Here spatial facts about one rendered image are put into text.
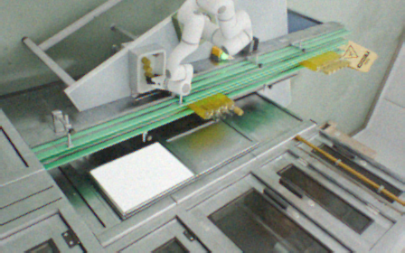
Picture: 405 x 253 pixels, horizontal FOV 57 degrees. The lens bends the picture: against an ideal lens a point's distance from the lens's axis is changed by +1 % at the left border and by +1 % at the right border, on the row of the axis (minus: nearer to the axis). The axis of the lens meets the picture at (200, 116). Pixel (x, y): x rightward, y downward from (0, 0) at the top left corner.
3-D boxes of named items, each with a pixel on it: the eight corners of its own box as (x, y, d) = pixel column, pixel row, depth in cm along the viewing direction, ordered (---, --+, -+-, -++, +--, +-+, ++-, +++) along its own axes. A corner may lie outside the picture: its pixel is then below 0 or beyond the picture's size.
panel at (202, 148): (86, 174, 180) (123, 220, 160) (85, 170, 178) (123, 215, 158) (219, 117, 232) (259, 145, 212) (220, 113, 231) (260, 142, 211)
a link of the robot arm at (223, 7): (224, 4, 178) (219, -22, 167) (242, 16, 171) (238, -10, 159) (202, 20, 176) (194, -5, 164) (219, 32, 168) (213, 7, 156)
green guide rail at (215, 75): (177, 84, 206) (186, 90, 201) (177, 82, 206) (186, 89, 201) (343, 29, 308) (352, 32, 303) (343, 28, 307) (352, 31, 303)
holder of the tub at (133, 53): (129, 95, 204) (136, 101, 200) (128, 49, 189) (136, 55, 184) (155, 87, 214) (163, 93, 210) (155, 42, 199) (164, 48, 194)
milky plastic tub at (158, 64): (129, 87, 201) (138, 94, 196) (128, 49, 188) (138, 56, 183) (155, 79, 211) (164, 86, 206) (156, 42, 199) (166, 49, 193)
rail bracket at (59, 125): (49, 128, 176) (70, 154, 163) (43, 98, 167) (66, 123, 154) (59, 125, 179) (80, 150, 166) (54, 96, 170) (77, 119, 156)
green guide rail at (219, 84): (176, 96, 210) (185, 102, 206) (177, 94, 210) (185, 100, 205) (340, 37, 312) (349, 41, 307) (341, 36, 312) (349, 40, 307)
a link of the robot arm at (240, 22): (212, 16, 175) (237, -3, 179) (221, 51, 194) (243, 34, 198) (226, 24, 170) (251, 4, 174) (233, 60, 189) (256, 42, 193)
